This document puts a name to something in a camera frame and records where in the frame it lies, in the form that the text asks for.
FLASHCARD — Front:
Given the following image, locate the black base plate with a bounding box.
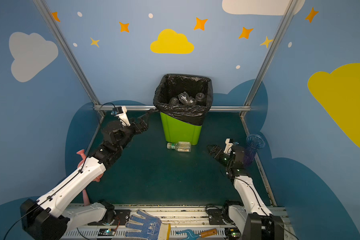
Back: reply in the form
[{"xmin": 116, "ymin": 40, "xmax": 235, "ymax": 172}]
[
  {"xmin": 205, "ymin": 204, "xmax": 231, "ymax": 225},
  {"xmin": 103, "ymin": 209, "xmax": 131, "ymax": 226}
]

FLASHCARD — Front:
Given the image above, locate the black bin liner bag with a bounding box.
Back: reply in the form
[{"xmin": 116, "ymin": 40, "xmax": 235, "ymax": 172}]
[{"xmin": 153, "ymin": 74, "xmax": 214, "ymax": 126}]

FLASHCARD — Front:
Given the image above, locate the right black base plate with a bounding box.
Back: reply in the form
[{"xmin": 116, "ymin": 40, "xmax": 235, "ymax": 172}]
[{"xmin": 205, "ymin": 204, "xmax": 231, "ymax": 225}]

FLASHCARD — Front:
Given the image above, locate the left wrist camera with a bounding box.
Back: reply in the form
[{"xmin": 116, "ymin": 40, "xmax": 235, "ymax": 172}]
[{"xmin": 113, "ymin": 106, "xmax": 131, "ymax": 127}]

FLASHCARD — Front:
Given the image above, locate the teal fork wooden handle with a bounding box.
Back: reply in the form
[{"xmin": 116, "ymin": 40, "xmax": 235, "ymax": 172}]
[{"xmin": 176, "ymin": 229, "xmax": 218, "ymax": 240}]

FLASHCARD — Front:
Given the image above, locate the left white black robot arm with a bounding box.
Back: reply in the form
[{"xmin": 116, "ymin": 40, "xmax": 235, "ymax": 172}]
[{"xmin": 20, "ymin": 109, "xmax": 155, "ymax": 240}]

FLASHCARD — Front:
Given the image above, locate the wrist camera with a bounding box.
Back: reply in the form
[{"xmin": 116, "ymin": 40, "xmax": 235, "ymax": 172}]
[
  {"xmin": 113, "ymin": 106, "xmax": 131, "ymax": 127},
  {"xmin": 224, "ymin": 139, "xmax": 235, "ymax": 155}
]

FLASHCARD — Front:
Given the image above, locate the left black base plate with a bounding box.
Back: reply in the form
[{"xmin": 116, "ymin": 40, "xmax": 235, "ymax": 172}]
[{"xmin": 103, "ymin": 209, "xmax": 131, "ymax": 226}]

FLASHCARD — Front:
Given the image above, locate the small clear green-cap bottle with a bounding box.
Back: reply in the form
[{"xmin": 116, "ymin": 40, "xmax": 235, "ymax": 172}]
[{"xmin": 167, "ymin": 142, "xmax": 192, "ymax": 153}]

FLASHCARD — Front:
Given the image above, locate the purple ribbed plastic vase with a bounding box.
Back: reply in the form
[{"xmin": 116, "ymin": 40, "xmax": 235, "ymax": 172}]
[{"xmin": 244, "ymin": 134, "xmax": 266, "ymax": 167}]

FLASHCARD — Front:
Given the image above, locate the green plastic trash bin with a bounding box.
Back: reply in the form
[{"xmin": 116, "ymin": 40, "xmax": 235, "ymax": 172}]
[{"xmin": 160, "ymin": 113, "xmax": 202, "ymax": 146}]

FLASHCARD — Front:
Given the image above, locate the pink toy watering can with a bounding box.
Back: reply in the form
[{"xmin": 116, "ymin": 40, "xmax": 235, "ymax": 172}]
[{"xmin": 77, "ymin": 149, "xmax": 104, "ymax": 182}]

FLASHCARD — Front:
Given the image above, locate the blue dotted work glove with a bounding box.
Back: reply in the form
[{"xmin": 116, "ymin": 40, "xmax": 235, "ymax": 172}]
[{"xmin": 125, "ymin": 209, "xmax": 171, "ymax": 240}]

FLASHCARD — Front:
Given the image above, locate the clear bottle white cap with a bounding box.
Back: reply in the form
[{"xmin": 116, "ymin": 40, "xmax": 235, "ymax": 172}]
[{"xmin": 178, "ymin": 92, "xmax": 196, "ymax": 106}]

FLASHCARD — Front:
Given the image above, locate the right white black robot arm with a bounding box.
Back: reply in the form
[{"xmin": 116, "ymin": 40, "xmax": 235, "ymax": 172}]
[{"xmin": 208, "ymin": 145, "xmax": 285, "ymax": 240}]

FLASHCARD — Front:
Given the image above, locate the aluminium frame back rail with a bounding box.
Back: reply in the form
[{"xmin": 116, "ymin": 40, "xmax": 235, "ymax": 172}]
[{"xmin": 94, "ymin": 104, "xmax": 252, "ymax": 112}]

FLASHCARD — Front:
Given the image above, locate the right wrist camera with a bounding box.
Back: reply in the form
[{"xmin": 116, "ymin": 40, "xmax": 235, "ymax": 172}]
[{"xmin": 224, "ymin": 139, "xmax": 235, "ymax": 155}]

